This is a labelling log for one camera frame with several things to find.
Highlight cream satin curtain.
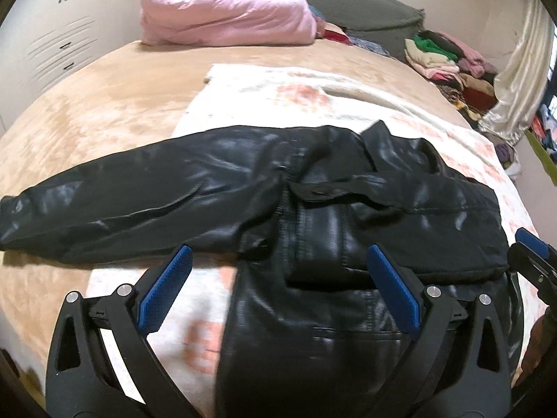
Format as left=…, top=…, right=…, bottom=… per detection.
left=478, top=0, right=554, bottom=141

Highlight dark grey headboard cushion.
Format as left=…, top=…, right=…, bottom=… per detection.
left=194, top=0, right=425, bottom=59

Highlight bed with tan cover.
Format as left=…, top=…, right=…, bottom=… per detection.
left=0, top=37, right=481, bottom=405

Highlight pink comforter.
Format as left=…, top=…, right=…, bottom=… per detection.
left=140, top=0, right=318, bottom=47

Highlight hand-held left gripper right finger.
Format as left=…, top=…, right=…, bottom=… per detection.
left=361, top=245, right=513, bottom=418

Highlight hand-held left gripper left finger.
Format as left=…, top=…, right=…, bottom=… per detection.
left=45, top=245, right=201, bottom=418

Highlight colourful clothes beside comforter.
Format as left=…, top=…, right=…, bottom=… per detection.
left=308, top=4, right=394, bottom=58

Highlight black leather jacket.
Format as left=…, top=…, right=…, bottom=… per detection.
left=0, top=119, right=525, bottom=418

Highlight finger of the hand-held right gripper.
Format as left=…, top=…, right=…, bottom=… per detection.
left=508, top=227, right=557, bottom=302

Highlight white wardrobe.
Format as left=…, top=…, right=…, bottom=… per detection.
left=0, top=0, right=154, bottom=109

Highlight pile of folded clothes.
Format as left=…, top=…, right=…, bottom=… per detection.
left=404, top=30, right=502, bottom=123

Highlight colourful clothes heap by window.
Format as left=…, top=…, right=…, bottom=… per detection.
left=526, top=100, right=557, bottom=168

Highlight white blanket with orange print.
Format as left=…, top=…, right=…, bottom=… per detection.
left=85, top=63, right=544, bottom=401

